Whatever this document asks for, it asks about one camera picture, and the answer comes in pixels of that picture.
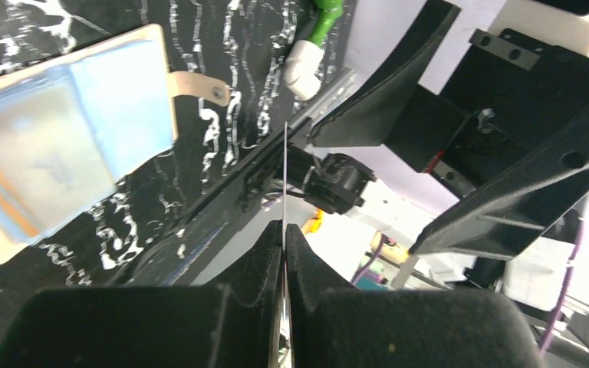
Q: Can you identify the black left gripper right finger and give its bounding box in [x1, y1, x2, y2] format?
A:
[285, 225, 543, 367]

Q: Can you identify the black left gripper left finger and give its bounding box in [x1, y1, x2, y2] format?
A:
[0, 221, 283, 367]

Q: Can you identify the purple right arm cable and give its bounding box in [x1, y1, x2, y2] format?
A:
[538, 221, 587, 357]

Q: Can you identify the white credit card grey stripe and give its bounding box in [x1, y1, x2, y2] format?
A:
[281, 122, 291, 350]

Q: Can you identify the orange credit card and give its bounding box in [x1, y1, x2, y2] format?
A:
[0, 134, 41, 240]

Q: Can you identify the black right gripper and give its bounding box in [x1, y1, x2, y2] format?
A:
[310, 0, 589, 260]

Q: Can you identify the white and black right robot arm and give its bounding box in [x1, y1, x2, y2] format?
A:
[311, 1, 589, 260]

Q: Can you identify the aluminium front rail frame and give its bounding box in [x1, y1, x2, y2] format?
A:
[286, 67, 357, 133]

